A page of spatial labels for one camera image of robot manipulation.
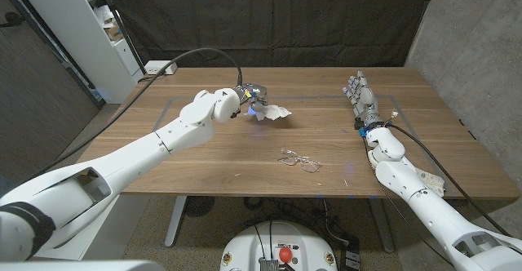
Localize patterned white cloth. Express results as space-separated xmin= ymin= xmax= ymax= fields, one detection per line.
xmin=415 ymin=167 xmax=446 ymax=198

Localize small cardboard box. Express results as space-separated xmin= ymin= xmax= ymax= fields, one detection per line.
xmin=104 ymin=24 xmax=123 ymax=42

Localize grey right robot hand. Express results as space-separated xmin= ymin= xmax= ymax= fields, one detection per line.
xmin=342 ymin=69 xmax=383 ymax=130

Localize grey table leg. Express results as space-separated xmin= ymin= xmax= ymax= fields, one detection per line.
xmin=369 ymin=198 xmax=396 ymax=254
xmin=164 ymin=196 xmax=188 ymax=248

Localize person's blue jeans leg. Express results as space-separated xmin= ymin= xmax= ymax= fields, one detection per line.
xmin=0 ymin=175 xmax=15 ymax=202

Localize black round floor fan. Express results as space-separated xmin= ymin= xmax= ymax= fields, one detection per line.
xmin=183 ymin=196 xmax=216 ymax=218

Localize black door handle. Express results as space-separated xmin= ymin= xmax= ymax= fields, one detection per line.
xmin=0 ymin=11 xmax=26 ymax=29

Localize white power strip box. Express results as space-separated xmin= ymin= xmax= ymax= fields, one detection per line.
xmin=144 ymin=60 xmax=179 ymax=76

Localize black floor cable bundle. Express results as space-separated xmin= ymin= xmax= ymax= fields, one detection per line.
xmin=244 ymin=197 xmax=347 ymax=247

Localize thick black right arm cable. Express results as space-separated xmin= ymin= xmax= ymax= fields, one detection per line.
xmin=387 ymin=122 xmax=513 ymax=238

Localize grey tape outline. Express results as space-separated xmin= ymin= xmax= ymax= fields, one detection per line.
xmin=126 ymin=95 xmax=453 ymax=194

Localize black floor power strip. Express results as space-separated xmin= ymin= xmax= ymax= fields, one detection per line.
xmin=340 ymin=238 xmax=362 ymax=271

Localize white shelf cabinet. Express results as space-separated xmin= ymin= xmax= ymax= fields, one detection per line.
xmin=11 ymin=0 xmax=144 ymax=104

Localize clear frame glasses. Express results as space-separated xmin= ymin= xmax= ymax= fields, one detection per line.
xmin=277 ymin=148 xmax=322 ymax=174

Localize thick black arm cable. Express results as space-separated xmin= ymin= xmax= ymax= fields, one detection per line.
xmin=387 ymin=122 xmax=513 ymax=238
xmin=14 ymin=47 xmax=244 ymax=189

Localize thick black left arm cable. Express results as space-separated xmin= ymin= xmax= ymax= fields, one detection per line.
xmin=14 ymin=47 xmax=244 ymax=189

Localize white robot torso base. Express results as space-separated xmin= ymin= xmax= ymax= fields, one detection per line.
xmin=219 ymin=220 xmax=338 ymax=271

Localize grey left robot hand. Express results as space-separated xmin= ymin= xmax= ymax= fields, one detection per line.
xmin=234 ymin=82 xmax=270 ymax=122

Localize black backdrop curtain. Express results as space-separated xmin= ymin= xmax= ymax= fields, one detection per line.
xmin=101 ymin=0 xmax=436 ymax=69

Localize white cleaning cloth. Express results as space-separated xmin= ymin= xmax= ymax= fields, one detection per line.
xmin=244 ymin=103 xmax=293 ymax=122

